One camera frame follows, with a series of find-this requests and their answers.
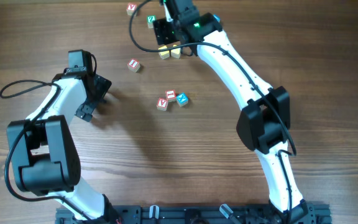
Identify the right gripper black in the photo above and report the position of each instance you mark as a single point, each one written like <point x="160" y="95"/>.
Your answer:
<point x="162" y="33"/>

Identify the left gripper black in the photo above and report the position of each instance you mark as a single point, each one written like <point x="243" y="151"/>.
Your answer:
<point x="102" y="84"/>

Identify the yellow block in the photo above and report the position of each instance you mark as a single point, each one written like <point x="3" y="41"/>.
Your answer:
<point x="175" y="52"/>
<point x="165" y="53"/>

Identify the red i block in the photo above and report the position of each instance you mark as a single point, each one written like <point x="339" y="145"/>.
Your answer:
<point x="134" y="65"/>
<point x="171" y="95"/>

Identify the red A letter block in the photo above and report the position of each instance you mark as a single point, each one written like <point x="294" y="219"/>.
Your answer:
<point x="162" y="104"/>

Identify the blue X letter block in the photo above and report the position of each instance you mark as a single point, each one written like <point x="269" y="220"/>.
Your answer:
<point x="182" y="99"/>

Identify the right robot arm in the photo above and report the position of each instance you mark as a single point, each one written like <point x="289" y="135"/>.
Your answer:
<point x="264" y="122"/>

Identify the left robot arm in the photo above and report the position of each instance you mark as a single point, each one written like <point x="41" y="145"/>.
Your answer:
<point x="43" y="162"/>

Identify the green Z letter block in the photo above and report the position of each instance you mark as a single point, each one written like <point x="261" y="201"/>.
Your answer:
<point x="150" y="21"/>

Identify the red Y letter block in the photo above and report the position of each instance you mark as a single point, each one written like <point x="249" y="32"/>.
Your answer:
<point x="131" y="9"/>

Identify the blue white picture block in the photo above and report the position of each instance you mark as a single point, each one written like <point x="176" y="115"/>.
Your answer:
<point x="217" y="17"/>

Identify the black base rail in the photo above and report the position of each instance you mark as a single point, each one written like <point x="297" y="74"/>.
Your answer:
<point x="308" y="213"/>

